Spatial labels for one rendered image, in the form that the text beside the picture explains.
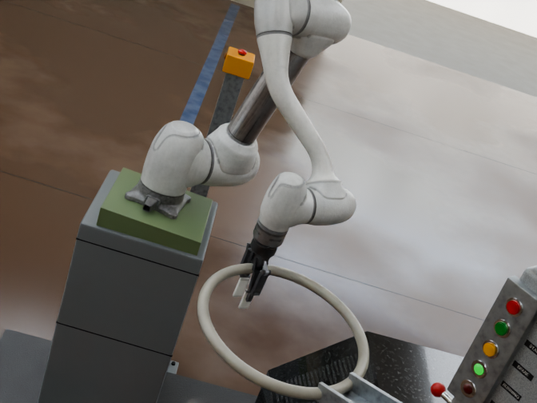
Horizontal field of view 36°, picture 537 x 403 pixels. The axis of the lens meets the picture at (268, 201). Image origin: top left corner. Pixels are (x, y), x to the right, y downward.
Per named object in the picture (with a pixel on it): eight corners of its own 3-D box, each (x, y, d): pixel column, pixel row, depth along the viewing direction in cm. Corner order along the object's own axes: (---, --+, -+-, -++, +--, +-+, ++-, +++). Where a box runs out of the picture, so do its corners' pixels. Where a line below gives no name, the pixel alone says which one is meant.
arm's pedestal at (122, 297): (16, 415, 285) (59, 225, 248) (58, 329, 329) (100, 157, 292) (155, 454, 289) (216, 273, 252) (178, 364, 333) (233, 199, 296)
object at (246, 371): (400, 377, 222) (405, 369, 220) (264, 424, 190) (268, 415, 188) (296, 258, 249) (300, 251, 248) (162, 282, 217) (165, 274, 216)
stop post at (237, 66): (200, 253, 409) (264, 53, 360) (195, 274, 391) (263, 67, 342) (161, 241, 407) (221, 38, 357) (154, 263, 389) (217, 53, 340)
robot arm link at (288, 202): (266, 234, 220) (305, 234, 228) (286, 187, 213) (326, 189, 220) (249, 210, 228) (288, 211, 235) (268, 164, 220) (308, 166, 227)
